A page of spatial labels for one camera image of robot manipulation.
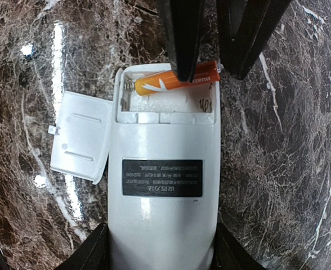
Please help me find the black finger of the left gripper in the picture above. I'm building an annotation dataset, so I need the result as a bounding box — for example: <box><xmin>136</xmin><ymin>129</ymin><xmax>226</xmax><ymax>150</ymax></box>
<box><xmin>158</xmin><ymin>0</ymin><xmax>205</xmax><ymax>82</ymax></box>
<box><xmin>216</xmin><ymin>0</ymin><xmax>290</xmax><ymax>79</ymax></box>

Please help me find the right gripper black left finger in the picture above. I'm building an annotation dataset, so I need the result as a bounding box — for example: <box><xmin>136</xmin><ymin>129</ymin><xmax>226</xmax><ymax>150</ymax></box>
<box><xmin>55</xmin><ymin>223</ymin><xmax>109</xmax><ymax>270</ymax></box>

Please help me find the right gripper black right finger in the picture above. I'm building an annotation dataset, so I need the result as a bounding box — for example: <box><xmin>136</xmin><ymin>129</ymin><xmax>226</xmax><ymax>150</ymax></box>
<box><xmin>214</xmin><ymin>224</ymin><xmax>266</xmax><ymax>270</ymax></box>

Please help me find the orange battery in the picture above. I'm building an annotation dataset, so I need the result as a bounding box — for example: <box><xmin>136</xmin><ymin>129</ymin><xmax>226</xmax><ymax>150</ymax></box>
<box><xmin>135</xmin><ymin>61</ymin><xmax>220</xmax><ymax>96</ymax></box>

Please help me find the white remote control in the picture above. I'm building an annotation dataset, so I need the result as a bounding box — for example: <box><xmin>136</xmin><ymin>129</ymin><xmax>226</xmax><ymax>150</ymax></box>
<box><xmin>108</xmin><ymin>64</ymin><xmax>221</xmax><ymax>269</ymax></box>

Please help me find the white battery cover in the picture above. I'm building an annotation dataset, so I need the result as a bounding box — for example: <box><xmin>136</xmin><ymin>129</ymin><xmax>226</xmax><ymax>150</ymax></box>
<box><xmin>48</xmin><ymin>91</ymin><xmax>113</xmax><ymax>185</ymax></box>

